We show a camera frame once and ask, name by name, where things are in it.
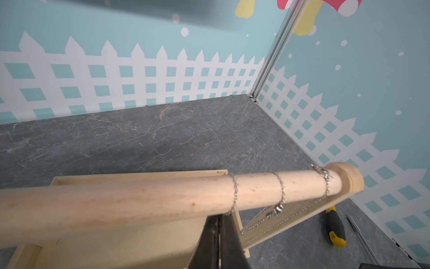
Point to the wooden jewelry display stand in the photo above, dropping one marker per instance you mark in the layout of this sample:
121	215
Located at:
154	220

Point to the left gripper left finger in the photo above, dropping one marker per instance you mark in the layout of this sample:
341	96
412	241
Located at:
206	253

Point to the yellow handled screwdriver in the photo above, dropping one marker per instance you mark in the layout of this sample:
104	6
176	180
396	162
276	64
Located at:
335	228

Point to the thin metal rod tool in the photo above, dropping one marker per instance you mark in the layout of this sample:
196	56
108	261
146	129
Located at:
358	231

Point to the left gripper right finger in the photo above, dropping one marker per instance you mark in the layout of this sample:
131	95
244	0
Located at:
232	254

